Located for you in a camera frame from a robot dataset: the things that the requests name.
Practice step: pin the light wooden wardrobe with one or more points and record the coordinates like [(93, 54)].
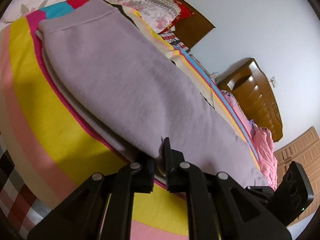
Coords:
[(304, 150)]

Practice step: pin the pink bed sheet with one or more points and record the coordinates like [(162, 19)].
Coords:
[(248, 124)]

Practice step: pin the dark brown headboard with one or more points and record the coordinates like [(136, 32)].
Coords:
[(191, 30)]

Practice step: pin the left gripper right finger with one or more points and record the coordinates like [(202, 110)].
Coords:
[(217, 206)]

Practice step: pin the white wall socket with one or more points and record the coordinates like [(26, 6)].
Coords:
[(273, 82)]

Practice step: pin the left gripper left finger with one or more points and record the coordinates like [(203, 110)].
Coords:
[(101, 207)]

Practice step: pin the red embroidered pillow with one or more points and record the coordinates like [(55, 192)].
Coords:
[(185, 12)]

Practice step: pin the rainbow striped blanket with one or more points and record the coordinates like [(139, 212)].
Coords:
[(61, 147)]

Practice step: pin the lilac sweatpants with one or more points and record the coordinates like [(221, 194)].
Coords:
[(103, 61)]

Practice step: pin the pink crumpled duvet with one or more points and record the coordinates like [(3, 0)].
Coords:
[(264, 146)]

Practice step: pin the glossy wooden headboard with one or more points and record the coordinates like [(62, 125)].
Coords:
[(252, 90)]

